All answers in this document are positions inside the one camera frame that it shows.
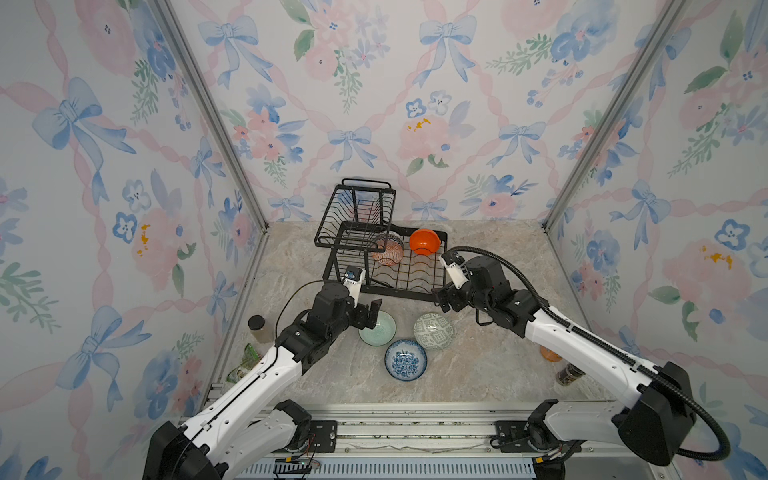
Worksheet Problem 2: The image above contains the pale green ceramic bowl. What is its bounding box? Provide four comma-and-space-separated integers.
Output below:
359, 311, 397, 347

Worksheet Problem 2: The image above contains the orange plastic bowl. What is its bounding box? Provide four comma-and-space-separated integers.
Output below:
409, 228, 442, 256

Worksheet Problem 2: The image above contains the blue patterned ceramic bowl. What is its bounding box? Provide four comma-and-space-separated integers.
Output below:
384, 339, 428, 382

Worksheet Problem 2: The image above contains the red patterned ceramic bowl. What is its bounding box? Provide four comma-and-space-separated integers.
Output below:
372, 232, 404, 267

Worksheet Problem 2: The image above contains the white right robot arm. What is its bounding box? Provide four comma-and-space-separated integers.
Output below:
433, 276, 695, 466

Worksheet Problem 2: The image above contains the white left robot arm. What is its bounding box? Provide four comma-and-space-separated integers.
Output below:
142, 280, 382, 479

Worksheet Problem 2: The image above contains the black lid jar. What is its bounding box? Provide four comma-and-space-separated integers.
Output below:
247, 315, 274, 344

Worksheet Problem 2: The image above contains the green packet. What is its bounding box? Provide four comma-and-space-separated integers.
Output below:
226, 343, 261, 384

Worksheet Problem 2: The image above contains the dark spice jar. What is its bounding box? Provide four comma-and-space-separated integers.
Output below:
555, 363, 585, 386

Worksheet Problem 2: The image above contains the black wire dish rack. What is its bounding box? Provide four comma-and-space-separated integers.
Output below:
314, 178, 448, 303

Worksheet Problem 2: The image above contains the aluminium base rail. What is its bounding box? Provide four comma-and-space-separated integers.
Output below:
203, 401, 679, 480

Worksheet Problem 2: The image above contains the aluminium left corner post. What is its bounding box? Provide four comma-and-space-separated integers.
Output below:
148, 0, 268, 234

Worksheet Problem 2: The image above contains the aluminium corner post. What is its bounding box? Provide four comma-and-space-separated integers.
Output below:
542, 0, 690, 234
148, 0, 268, 234

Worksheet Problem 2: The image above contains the black corrugated cable conduit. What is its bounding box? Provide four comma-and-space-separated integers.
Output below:
446, 245, 732, 462

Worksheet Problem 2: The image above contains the aluminium right corner post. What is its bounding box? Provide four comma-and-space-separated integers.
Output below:
542, 0, 690, 234

